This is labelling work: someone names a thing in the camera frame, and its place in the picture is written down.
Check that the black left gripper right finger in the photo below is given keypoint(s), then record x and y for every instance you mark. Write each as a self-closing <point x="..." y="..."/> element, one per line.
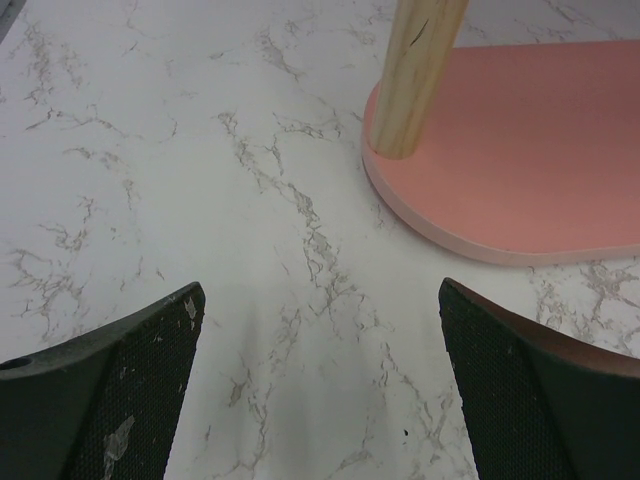
<point x="538" y="404"/>

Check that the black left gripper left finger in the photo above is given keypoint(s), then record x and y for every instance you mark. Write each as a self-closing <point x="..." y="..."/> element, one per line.
<point x="105" y="404"/>

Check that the pink three-tier shelf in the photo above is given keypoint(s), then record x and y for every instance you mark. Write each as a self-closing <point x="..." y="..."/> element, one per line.
<point x="518" y="155"/>

